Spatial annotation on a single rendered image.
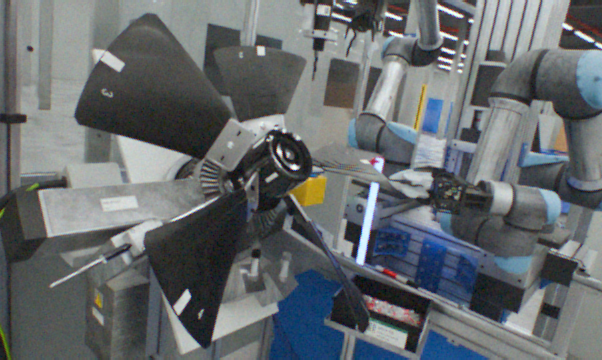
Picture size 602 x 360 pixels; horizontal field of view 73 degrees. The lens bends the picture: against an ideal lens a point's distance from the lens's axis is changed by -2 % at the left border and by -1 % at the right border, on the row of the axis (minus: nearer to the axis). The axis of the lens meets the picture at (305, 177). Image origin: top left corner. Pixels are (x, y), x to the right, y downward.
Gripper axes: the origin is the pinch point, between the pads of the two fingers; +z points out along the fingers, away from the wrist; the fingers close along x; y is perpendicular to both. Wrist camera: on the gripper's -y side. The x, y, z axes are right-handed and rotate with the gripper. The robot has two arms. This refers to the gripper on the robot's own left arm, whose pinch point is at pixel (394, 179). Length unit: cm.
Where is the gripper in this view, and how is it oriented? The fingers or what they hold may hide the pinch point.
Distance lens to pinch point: 95.3
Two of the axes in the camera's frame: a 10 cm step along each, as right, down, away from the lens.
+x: -1.4, 9.4, 3.1
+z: -9.9, -1.6, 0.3
